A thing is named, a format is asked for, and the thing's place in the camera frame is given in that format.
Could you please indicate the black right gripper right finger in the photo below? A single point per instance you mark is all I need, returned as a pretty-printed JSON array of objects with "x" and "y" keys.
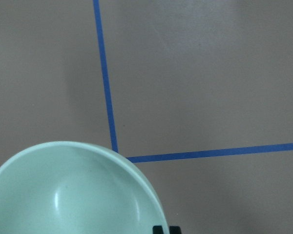
[{"x": 175, "y": 230}]

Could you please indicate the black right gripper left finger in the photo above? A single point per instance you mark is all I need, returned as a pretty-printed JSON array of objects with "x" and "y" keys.
[{"x": 157, "y": 230}]

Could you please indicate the green bowl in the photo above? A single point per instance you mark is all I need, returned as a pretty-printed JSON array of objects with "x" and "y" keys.
[{"x": 76, "y": 188}]

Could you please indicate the brown paper table cover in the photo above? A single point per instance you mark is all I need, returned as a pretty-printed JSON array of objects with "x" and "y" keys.
[{"x": 200, "y": 92}]

